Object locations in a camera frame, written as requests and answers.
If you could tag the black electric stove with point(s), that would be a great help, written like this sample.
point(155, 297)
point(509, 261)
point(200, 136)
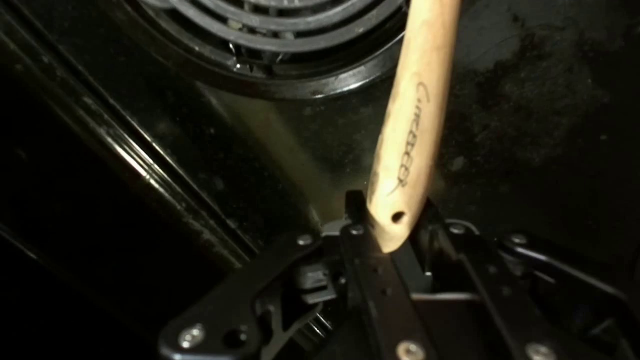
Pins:
point(533, 101)

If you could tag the black coil burner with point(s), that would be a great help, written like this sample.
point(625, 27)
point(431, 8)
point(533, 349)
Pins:
point(267, 41)

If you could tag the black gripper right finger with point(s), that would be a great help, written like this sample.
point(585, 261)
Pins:
point(493, 293)

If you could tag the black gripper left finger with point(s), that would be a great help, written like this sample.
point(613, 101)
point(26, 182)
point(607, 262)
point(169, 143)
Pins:
point(387, 300)

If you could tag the wooden cooking spoon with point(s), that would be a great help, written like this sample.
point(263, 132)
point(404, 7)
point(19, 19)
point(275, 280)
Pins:
point(412, 101)

